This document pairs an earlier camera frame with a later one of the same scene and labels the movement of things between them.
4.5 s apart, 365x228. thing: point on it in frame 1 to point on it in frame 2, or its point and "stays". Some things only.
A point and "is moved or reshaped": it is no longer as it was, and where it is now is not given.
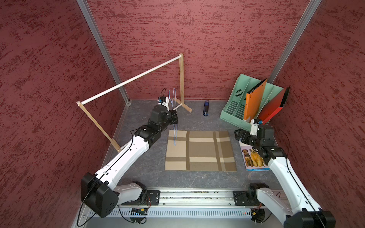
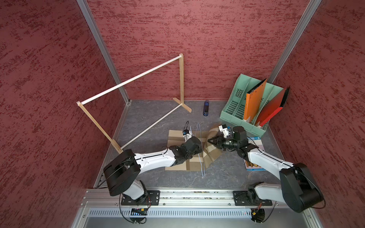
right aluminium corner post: x=305 y=18 stays
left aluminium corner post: x=96 y=31 stays
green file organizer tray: x=235 y=110 stays
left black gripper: x=172 y=113 to x=198 y=150
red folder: x=274 y=106 stays
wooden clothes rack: x=180 y=56 stays
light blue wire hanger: x=173 y=108 to x=199 y=156
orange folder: x=253 y=99 stays
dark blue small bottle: x=206 y=107 stays
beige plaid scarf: x=199 y=150 is moved or reshaped
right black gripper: x=244 y=133 to x=213 y=138
